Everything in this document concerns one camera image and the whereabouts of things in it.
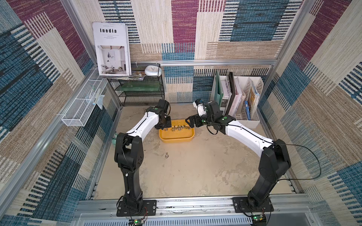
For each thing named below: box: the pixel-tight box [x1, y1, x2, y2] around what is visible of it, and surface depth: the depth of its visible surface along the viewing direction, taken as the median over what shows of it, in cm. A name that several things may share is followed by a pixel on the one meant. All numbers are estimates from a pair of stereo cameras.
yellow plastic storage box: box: [158, 119, 196, 144], surface depth 106 cm
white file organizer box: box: [210, 75, 264, 129], surface depth 101 cm
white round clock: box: [144, 64, 163, 77], surface depth 91 cm
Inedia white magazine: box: [92, 22, 132, 77], surface depth 79 cm
